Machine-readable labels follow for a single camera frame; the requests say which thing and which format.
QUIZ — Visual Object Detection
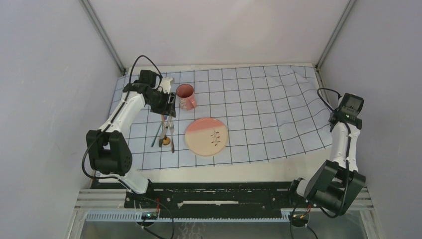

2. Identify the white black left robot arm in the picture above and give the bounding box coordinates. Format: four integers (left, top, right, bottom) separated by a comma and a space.
83, 70, 176, 208

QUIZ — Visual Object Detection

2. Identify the cream pink branch plate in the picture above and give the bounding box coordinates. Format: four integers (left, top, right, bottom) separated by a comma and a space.
184, 118, 229, 157

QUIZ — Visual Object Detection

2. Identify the pink patterned mug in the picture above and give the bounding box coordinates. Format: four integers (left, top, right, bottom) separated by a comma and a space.
176, 84, 197, 111

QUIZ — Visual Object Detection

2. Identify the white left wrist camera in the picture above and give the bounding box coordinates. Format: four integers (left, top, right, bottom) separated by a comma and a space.
159, 77, 174, 94

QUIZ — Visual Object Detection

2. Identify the iridescent rainbow fork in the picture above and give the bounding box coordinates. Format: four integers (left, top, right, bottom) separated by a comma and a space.
151, 122, 163, 147

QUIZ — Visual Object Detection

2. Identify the white checked tablecloth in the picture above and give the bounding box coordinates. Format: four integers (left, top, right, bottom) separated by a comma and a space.
126, 65, 332, 171

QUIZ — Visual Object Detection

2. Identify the white slotted cable duct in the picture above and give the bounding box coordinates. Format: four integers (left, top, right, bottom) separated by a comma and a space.
85, 211, 293, 223

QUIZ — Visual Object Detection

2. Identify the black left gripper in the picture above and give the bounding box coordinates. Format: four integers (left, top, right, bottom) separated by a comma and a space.
147, 89, 177, 118

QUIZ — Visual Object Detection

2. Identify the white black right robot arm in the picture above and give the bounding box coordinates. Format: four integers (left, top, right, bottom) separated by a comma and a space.
287, 93, 366, 218

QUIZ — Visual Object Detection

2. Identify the metal cutlery piece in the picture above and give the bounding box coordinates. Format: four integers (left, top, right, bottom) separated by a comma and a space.
158, 114, 175, 148

